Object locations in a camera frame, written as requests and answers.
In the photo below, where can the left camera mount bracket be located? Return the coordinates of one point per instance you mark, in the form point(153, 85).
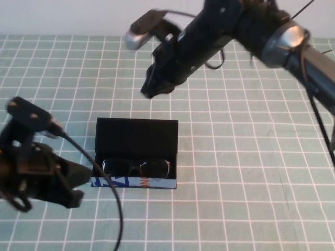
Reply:
point(15, 138)

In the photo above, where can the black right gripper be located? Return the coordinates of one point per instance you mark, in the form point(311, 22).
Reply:
point(175, 62)

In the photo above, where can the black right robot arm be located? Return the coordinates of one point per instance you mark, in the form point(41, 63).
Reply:
point(261, 28)

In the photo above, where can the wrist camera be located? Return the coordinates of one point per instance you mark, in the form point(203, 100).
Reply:
point(141, 28)
point(28, 112)

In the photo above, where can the black printed glasses case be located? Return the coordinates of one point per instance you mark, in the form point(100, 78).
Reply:
point(136, 138)

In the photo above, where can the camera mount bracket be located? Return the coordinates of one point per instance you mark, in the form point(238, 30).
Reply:
point(168, 28)
point(15, 138)

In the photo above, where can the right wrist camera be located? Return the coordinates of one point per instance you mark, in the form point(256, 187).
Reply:
point(141, 28)

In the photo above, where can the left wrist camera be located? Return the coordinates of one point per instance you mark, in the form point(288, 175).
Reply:
point(28, 112)

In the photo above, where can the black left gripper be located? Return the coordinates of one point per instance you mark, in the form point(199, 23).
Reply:
point(31, 175)

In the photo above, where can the black framed glasses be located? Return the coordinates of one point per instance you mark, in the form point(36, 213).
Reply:
point(136, 164)

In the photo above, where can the right camera mount bracket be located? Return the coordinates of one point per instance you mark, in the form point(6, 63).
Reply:
point(168, 28)

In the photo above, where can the green checkered tablecloth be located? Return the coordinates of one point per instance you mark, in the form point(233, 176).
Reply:
point(235, 130)

